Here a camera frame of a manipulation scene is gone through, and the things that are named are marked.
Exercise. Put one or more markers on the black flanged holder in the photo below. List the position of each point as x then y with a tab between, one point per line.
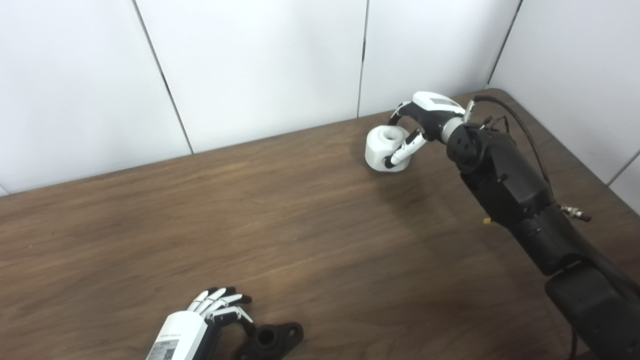
280	340

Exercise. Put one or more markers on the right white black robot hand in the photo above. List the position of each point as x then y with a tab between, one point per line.
435	110

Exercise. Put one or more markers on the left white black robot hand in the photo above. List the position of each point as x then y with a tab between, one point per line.
180	335

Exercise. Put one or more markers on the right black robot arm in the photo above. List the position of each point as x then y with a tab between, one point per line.
515	190

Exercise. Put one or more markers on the round white piece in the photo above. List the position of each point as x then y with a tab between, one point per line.
380	150

